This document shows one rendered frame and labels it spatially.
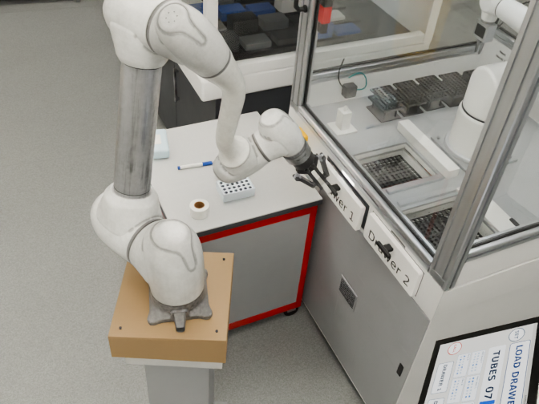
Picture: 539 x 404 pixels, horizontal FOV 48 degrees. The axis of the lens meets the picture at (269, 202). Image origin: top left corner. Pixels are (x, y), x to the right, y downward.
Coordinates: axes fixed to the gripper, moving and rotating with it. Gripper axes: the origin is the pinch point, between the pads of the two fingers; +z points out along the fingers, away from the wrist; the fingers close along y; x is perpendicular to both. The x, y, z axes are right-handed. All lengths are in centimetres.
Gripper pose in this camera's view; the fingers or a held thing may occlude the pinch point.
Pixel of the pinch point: (324, 185)
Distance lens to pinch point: 209.2
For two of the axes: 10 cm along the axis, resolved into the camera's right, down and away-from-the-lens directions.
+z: 4.6, 4.7, 7.5
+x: -4.2, -6.4, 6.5
